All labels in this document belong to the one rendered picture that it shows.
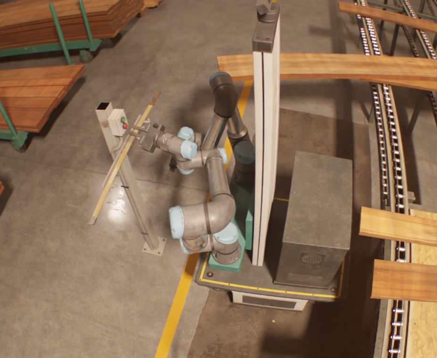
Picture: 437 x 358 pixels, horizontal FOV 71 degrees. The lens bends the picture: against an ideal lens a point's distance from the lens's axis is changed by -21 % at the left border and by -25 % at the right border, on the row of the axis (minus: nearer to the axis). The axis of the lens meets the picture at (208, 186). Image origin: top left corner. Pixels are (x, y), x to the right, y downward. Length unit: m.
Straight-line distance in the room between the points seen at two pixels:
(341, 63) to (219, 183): 1.54
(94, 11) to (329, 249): 3.57
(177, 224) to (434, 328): 1.29
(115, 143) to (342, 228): 1.17
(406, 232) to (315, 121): 1.91
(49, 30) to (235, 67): 3.00
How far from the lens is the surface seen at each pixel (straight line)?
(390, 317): 1.73
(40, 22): 4.89
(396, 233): 1.85
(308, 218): 1.80
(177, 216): 1.36
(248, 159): 2.05
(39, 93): 3.76
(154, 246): 2.70
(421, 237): 1.91
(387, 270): 1.74
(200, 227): 1.36
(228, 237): 1.75
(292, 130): 3.37
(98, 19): 4.35
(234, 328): 2.43
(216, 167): 1.59
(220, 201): 1.40
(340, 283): 2.25
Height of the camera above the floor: 2.35
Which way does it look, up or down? 52 degrees down
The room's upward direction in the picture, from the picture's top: 8 degrees counter-clockwise
